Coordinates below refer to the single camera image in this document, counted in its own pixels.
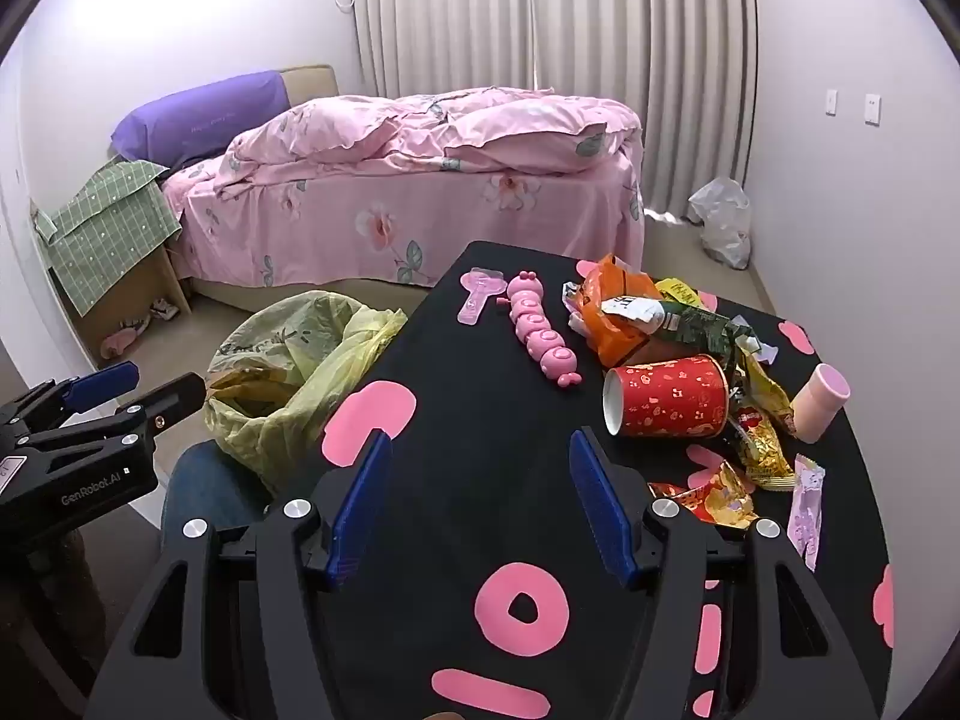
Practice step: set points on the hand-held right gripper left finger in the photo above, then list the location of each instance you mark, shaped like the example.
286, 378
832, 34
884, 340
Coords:
360, 510

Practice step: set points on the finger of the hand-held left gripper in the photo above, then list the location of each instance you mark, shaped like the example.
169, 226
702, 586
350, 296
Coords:
176, 396
105, 384

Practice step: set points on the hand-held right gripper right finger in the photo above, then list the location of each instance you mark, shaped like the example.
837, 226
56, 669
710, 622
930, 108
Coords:
600, 510

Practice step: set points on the red and gold foil wrapper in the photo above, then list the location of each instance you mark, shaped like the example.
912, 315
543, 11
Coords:
705, 502

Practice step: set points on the red paper cup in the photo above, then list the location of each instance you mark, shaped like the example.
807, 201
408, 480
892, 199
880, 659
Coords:
667, 397

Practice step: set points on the yellow plastic bag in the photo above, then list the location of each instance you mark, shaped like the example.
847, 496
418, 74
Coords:
315, 382

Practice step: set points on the gold foil snack wrapper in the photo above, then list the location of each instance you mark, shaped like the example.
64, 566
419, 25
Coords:
761, 457

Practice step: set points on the orange snack bag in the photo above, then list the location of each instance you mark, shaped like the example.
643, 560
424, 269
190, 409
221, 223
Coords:
619, 315

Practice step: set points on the green and white snack wrapper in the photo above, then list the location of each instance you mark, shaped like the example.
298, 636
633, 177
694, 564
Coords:
690, 326

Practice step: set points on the purple holographic cartoon wrapper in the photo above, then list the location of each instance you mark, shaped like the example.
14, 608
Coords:
806, 517

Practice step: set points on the yellow cartoon snack wrapper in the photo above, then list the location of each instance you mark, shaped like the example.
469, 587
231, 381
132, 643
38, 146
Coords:
772, 390

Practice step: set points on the small yellow printed wrapper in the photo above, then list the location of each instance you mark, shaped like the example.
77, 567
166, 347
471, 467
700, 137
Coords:
679, 292

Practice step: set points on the pink slipper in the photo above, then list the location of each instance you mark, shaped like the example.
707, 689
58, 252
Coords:
120, 341

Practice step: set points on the white and blue sneaker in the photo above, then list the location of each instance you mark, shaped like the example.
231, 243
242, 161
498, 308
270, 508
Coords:
137, 322

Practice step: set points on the person's leg in blue jeans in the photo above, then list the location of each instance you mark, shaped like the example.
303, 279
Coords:
202, 480

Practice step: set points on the black cloth with pink shapes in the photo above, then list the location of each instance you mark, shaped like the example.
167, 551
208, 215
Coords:
465, 427

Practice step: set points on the green checked cloth nightstand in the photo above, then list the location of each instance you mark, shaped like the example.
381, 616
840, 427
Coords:
105, 232

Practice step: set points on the beige bed base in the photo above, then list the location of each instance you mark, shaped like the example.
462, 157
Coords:
300, 292

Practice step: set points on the pink caterpillar toy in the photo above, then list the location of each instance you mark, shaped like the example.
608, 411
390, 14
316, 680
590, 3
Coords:
544, 330

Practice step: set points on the pale lilac paper scrap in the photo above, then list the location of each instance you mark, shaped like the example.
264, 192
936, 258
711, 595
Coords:
757, 349

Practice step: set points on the pink plastic cup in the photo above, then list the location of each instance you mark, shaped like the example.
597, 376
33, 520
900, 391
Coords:
821, 401

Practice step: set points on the purple pillow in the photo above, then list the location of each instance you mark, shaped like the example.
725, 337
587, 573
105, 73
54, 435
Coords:
195, 116

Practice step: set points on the pink floral bed sheet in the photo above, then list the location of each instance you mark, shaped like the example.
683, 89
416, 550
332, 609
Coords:
450, 210

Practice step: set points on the white plastic bag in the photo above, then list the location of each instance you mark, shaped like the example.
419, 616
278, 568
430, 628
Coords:
724, 221

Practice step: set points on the beige headboard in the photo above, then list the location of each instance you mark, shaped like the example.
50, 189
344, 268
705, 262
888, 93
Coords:
311, 82

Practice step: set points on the pink floral duvet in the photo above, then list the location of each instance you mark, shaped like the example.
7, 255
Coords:
465, 124

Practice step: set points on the beige pleated curtain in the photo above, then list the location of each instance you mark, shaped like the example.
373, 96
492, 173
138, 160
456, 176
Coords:
637, 52

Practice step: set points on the white curtain wand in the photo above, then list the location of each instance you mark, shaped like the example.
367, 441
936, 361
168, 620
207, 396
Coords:
534, 15

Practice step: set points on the white wall switch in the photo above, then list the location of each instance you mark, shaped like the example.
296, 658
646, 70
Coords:
832, 102

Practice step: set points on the white wall socket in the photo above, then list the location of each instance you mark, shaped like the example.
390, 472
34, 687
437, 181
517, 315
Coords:
871, 109

